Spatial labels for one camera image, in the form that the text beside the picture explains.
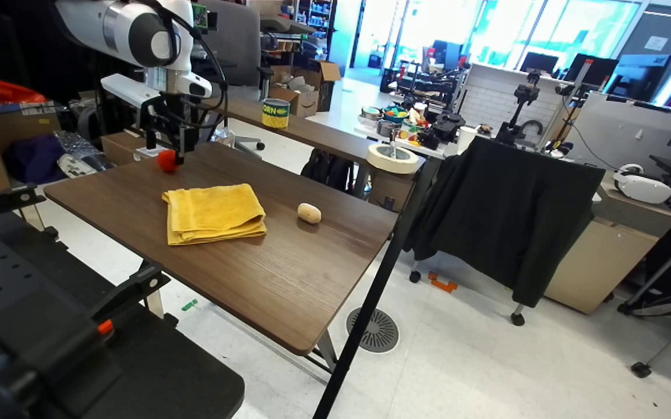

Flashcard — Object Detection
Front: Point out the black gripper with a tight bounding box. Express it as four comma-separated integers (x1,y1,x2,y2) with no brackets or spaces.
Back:
137,91,206,168

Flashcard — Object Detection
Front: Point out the folded yellow towel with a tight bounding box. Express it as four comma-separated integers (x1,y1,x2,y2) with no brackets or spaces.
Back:
161,182,271,249

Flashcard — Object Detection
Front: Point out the orange black bar clamp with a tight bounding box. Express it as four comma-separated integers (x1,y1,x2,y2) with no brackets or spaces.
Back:
0,184,48,236
35,262,172,367

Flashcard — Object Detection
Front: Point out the orange bag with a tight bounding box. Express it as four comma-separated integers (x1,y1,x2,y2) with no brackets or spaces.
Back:
0,72,48,108

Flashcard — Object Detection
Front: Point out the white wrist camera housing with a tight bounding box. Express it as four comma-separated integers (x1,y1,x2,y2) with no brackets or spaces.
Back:
100,70,166,108

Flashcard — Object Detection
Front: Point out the beige cabinet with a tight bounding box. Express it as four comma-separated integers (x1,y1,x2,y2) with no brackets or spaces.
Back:
543,182,671,317

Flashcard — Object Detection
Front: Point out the black camera on stand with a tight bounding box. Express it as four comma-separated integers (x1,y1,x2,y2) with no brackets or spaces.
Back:
496,70,545,147

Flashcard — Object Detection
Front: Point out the black cloth covered cart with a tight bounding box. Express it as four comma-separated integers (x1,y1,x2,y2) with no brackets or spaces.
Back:
400,137,607,310

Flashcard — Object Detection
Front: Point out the white VR headset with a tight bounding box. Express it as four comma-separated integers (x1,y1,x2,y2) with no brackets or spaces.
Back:
613,159,671,207

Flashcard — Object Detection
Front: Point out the black tripod pole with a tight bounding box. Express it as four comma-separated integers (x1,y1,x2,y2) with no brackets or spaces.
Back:
310,158,440,419

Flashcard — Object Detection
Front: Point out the small red plushie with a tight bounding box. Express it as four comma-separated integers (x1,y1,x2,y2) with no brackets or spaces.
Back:
153,147,182,175

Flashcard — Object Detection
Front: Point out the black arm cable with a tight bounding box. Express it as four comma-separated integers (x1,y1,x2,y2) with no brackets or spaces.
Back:
147,0,230,120

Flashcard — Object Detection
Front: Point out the yellow green tub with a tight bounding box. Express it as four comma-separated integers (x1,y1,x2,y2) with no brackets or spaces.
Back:
259,98,294,130

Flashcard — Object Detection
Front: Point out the black perforated mounting board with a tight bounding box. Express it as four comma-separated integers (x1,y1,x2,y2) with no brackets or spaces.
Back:
0,179,246,419

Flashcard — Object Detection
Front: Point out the open cardboard box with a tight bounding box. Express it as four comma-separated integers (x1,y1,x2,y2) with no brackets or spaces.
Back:
265,58,343,115

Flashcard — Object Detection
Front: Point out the small tan brown plushie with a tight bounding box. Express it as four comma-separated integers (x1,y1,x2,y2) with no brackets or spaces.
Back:
296,199,326,228

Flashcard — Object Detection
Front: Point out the white tape roll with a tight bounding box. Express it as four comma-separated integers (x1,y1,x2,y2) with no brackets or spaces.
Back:
364,142,429,177

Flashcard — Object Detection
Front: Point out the round floor drain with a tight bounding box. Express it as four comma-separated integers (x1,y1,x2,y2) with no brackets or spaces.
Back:
345,306,400,355

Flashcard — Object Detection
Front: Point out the dark blue bag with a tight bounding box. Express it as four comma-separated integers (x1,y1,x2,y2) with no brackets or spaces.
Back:
3,134,68,186

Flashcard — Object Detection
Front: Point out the wooden side desk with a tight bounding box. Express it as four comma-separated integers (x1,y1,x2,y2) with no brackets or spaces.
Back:
222,107,432,214

